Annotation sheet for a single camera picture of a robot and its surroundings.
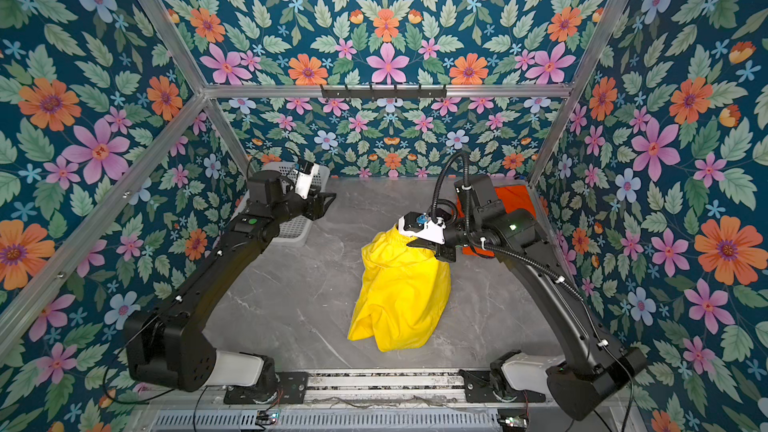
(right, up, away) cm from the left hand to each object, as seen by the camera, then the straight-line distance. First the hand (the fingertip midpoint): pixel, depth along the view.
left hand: (329, 182), depth 78 cm
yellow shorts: (+20, -28, -4) cm, 35 cm away
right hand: (+22, -12, -13) cm, 28 cm away
